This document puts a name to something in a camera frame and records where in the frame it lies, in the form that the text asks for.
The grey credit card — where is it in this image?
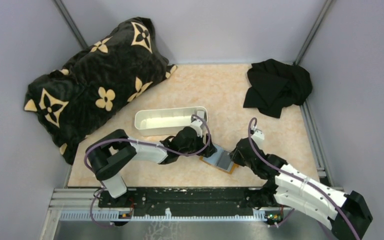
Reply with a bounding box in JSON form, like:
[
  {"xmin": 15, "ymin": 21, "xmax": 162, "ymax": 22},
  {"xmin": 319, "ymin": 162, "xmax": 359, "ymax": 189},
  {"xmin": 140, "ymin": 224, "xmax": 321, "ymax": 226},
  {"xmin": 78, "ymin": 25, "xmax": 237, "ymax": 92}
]
[{"xmin": 215, "ymin": 150, "xmax": 234, "ymax": 172}]

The mustard leather card holder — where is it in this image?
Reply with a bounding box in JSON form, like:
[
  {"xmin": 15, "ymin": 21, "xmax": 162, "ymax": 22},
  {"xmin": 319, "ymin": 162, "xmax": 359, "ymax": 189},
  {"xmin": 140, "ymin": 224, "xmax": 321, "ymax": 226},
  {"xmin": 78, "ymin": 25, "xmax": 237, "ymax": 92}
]
[{"xmin": 199, "ymin": 144, "xmax": 238, "ymax": 174}]

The white oblong plastic tray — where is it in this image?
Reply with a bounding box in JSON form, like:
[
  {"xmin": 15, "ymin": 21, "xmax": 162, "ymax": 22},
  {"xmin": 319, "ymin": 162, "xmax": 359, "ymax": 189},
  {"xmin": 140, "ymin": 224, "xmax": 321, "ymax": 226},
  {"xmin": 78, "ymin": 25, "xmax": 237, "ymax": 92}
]
[{"xmin": 134, "ymin": 106, "xmax": 209, "ymax": 137}]

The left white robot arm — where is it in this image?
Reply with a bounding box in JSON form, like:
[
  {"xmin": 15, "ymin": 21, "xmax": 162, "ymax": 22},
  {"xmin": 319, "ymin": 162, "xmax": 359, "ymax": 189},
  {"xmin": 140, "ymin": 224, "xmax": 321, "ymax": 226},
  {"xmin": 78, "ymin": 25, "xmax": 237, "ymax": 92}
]
[{"xmin": 85, "ymin": 126, "xmax": 218, "ymax": 199}]

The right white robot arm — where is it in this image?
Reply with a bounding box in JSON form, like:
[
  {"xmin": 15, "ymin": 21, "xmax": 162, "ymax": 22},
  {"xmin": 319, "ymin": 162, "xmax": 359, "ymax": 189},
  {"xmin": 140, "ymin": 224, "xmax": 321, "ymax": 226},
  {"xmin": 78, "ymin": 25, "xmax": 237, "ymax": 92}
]
[{"xmin": 229, "ymin": 138, "xmax": 373, "ymax": 240}]

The crumpled black cloth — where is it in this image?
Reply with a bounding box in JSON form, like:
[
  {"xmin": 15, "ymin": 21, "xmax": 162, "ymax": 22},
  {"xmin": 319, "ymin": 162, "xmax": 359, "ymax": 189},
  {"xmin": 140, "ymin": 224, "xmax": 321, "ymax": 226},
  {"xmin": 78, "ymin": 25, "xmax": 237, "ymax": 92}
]
[{"xmin": 243, "ymin": 58, "xmax": 313, "ymax": 119}]

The black floral patterned pillow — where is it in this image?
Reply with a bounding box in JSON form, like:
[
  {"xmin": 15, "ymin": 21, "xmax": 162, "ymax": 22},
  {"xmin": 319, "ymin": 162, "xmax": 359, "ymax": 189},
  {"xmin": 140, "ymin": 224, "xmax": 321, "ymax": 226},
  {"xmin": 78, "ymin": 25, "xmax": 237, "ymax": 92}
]
[{"xmin": 23, "ymin": 17, "xmax": 177, "ymax": 165}]

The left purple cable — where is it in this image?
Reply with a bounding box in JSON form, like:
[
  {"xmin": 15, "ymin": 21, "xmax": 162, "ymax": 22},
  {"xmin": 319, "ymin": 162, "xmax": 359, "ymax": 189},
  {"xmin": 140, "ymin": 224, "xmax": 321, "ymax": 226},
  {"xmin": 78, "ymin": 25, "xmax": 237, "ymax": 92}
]
[{"xmin": 84, "ymin": 114, "xmax": 212, "ymax": 229}]

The purple cable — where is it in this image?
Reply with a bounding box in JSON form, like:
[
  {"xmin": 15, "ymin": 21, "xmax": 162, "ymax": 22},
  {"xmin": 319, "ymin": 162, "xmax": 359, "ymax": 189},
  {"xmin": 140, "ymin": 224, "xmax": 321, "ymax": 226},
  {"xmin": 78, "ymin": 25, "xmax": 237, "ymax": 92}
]
[
  {"xmin": 84, "ymin": 114, "xmax": 212, "ymax": 229},
  {"xmin": 247, "ymin": 117, "xmax": 362, "ymax": 240}
]

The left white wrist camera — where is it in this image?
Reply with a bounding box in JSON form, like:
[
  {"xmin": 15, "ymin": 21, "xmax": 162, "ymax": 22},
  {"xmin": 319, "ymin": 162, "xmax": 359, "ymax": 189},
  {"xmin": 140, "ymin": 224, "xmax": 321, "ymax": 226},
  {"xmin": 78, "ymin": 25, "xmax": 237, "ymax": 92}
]
[{"xmin": 189, "ymin": 117, "xmax": 204, "ymax": 137}]

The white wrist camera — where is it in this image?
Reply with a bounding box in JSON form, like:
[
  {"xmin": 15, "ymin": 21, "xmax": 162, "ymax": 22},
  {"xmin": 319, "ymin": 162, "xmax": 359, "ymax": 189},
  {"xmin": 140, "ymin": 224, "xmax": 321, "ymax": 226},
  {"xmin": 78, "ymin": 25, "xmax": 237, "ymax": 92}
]
[
  {"xmin": 189, "ymin": 117, "xmax": 204, "ymax": 137},
  {"xmin": 251, "ymin": 129, "xmax": 265, "ymax": 149}
]

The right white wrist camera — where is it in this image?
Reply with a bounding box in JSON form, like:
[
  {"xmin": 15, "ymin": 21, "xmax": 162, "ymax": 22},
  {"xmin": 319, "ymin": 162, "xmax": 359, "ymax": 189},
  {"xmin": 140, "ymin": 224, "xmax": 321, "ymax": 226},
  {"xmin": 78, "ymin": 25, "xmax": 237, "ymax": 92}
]
[{"xmin": 251, "ymin": 129, "xmax": 265, "ymax": 149}]

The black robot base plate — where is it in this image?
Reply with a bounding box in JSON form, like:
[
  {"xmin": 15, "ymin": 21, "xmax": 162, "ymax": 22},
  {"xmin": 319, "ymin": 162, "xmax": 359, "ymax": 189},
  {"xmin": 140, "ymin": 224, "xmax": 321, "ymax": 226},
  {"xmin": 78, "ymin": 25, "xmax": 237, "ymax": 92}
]
[{"xmin": 98, "ymin": 187, "xmax": 280, "ymax": 217}]

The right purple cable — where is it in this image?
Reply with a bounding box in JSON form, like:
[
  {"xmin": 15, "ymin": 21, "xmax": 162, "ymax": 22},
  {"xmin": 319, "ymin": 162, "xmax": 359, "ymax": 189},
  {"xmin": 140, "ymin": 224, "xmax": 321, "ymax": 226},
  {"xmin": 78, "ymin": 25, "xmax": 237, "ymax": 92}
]
[{"xmin": 247, "ymin": 117, "xmax": 362, "ymax": 240}]

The aluminium frame rail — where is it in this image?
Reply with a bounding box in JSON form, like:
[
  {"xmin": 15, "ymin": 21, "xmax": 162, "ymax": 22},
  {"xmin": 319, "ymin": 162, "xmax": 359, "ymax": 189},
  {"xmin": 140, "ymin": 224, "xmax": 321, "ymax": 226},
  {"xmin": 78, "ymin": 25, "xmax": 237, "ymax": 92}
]
[{"xmin": 49, "ymin": 187, "xmax": 291, "ymax": 223}]

